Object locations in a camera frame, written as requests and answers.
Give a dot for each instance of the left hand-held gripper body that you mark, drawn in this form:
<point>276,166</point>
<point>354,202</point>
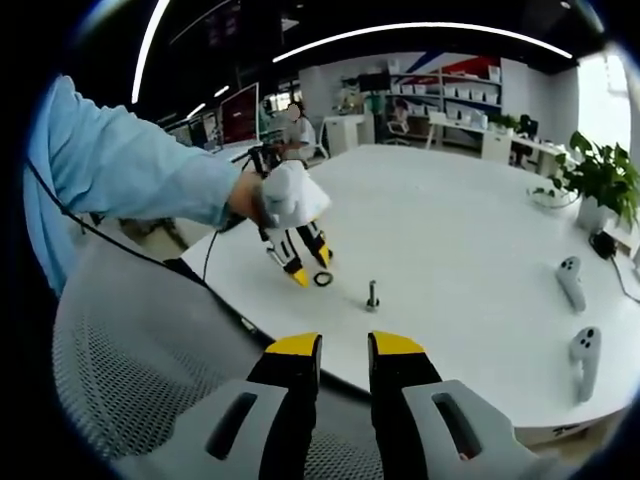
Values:
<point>307,200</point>

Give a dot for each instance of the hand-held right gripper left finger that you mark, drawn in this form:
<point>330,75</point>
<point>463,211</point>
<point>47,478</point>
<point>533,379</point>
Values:
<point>290,400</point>

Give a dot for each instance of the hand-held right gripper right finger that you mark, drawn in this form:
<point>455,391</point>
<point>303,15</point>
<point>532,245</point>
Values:
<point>400,400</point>

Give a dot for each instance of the thin threaded steel stud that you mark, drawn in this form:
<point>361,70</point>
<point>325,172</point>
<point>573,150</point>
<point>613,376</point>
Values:
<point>372,290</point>

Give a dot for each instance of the person's left hand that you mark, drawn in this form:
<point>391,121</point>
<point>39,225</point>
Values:
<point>277,192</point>

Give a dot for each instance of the black tripod rig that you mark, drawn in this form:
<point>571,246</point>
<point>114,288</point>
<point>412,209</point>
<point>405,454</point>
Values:
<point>260,157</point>

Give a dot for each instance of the white low cabinet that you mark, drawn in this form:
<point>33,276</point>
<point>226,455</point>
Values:
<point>350,132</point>

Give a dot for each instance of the red screen monitor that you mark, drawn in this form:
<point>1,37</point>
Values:
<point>240,115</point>

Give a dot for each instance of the grey mesh office chair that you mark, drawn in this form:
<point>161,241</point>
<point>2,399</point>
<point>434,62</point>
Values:
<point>140,350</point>

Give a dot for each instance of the white storage shelving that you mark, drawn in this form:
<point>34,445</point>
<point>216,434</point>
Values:
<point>450,92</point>

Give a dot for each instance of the white handheld controller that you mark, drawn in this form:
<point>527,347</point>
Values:
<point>585,360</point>
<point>571,280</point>

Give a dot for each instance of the white background desk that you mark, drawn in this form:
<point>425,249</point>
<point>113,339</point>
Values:
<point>495,145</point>

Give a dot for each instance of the curved ceiling light strip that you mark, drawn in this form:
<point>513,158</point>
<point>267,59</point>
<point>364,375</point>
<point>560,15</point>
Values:
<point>145,50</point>
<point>425,24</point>

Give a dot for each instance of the small green desk plant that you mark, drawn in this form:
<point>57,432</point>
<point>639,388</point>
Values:
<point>505,122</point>

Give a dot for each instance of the black power adapter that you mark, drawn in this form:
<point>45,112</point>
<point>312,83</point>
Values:
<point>603,245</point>

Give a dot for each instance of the green potted plant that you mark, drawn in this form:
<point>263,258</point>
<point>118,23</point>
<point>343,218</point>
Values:
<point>600,170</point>

